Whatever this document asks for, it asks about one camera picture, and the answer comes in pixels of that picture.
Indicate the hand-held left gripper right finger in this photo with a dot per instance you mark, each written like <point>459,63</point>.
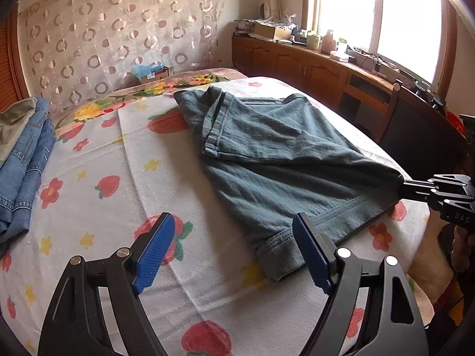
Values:
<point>311,252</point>

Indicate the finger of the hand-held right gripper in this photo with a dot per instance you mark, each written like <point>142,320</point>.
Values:
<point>413,194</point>
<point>417,183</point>

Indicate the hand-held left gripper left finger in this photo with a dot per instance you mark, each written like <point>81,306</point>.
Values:
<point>156,252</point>

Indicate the dark green pants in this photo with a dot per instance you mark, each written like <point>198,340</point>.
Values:
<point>278,148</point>

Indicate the person's right hand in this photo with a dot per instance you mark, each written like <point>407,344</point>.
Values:
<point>462,248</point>

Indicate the black chair back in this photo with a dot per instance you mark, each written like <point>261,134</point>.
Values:
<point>419,129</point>

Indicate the strawberry printed bed sheet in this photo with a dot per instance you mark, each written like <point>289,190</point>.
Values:
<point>111,148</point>

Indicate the white power strip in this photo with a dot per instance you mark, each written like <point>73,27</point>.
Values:
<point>386,70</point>

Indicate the tissue box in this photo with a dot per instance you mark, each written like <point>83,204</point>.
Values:
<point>341,57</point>

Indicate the folded blue jeans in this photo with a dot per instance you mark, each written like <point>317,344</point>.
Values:
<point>26,170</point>

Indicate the floral blanket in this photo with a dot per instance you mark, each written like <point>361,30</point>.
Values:
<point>111,104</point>

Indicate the small white bottle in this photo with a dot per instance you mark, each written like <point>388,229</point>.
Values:
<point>342,46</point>

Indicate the pink bottle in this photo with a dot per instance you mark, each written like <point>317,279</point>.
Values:
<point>328,42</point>

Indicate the wooden window cabinet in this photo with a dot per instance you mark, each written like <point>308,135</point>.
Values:
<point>297,66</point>

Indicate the white jar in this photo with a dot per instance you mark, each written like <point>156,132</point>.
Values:
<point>313,41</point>

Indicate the small cardboard box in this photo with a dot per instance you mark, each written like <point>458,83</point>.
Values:
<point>157,76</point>

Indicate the blue plastic bag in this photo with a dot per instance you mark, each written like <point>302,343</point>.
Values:
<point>146,69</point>

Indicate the olive grey garment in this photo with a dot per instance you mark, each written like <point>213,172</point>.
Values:
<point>13,126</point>

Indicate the window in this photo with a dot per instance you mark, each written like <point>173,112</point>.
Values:
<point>352,3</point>

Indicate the open cardboard box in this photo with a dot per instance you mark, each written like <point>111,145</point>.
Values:
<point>269,30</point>

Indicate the circle patterned sheer curtain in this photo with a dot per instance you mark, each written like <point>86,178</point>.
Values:
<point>111,26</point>

